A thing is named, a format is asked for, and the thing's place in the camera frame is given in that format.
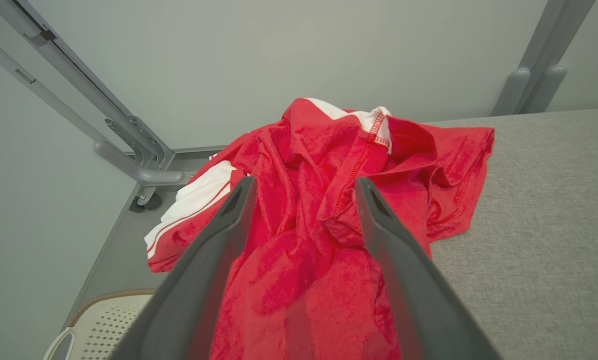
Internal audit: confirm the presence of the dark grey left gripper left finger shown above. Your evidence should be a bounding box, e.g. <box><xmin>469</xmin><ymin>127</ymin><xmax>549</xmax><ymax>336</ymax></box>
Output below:
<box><xmin>108</xmin><ymin>175</ymin><xmax>257</xmax><ymax>360</ymax></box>

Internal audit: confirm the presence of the grey curved metal tube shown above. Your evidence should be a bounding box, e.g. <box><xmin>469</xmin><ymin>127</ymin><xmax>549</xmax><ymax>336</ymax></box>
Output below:
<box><xmin>0</xmin><ymin>30</ymin><xmax>185</xmax><ymax>187</ymax></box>

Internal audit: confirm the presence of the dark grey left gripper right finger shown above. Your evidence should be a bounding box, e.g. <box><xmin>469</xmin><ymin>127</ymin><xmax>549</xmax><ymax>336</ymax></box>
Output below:
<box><xmin>354</xmin><ymin>177</ymin><xmax>502</xmax><ymax>360</ymax></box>

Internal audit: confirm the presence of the cream perforated laundry basket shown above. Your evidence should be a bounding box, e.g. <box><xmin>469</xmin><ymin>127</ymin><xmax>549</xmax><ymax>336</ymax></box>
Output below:
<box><xmin>43</xmin><ymin>288</ymin><xmax>155</xmax><ymax>360</ymax></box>

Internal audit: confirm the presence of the grey fabric sofa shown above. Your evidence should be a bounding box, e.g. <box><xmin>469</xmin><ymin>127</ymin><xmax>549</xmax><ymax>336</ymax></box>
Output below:
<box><xmin>422</xmin><ymin>107</ymin><xmax>598</xmax><ymax>360</ymax></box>

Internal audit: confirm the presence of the grey flat metal rail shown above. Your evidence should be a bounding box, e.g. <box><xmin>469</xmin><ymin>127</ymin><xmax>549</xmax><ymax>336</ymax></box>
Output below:
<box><xmin>0</xmin><ymin>0</ymin><xmax>175</xmax><ymax>171</ymax></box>

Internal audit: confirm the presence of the grey metal frame post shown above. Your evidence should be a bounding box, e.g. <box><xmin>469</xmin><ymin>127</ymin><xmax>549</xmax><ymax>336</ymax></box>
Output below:
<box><xmin>491</xmin><ymin>0</ymin><xmax>597</xmax><ymax>117</ymax></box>

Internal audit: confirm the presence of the red and white shirt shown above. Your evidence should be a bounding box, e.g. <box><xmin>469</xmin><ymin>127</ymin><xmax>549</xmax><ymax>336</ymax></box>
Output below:
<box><xmin>144</xmin><ymin>97</ymin><xmax>495</xmax><ymax>360</ymax></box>

